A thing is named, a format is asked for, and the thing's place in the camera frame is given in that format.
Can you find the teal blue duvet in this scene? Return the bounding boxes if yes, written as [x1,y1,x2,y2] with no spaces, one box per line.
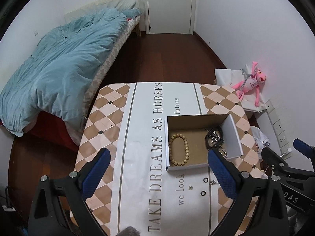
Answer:
[1,8,141,137]

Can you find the white door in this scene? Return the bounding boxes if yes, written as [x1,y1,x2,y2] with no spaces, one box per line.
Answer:
[144,0,196,35]

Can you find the white power strip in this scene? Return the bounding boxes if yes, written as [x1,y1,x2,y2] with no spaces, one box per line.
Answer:
[265,100,292,159]

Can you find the black smart watch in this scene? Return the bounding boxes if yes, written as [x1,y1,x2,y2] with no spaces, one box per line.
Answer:
[205,126,224,150]

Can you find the white cardboard box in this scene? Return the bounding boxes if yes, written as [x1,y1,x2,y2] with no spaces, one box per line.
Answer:
[165,114,244,172]

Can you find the white canvas tote bag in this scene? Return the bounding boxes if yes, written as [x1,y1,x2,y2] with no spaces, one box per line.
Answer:
[215,66,266,113]

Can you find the white plastic shopping bag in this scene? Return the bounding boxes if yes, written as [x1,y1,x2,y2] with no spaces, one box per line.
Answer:
[250,126,270,153]

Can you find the grey fluffy cushion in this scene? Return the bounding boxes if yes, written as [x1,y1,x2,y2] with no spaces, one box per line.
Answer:
[116,226,140,236]

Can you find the pink panther plush toy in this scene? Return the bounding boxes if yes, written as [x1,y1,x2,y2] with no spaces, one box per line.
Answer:
[232,61,266,107]

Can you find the thick silver chain bracelet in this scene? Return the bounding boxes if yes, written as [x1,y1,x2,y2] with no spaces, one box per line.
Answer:
[209,129,229,158]

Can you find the wooden bead bracelet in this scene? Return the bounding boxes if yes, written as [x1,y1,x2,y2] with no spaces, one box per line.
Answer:
[168,133,191,167]

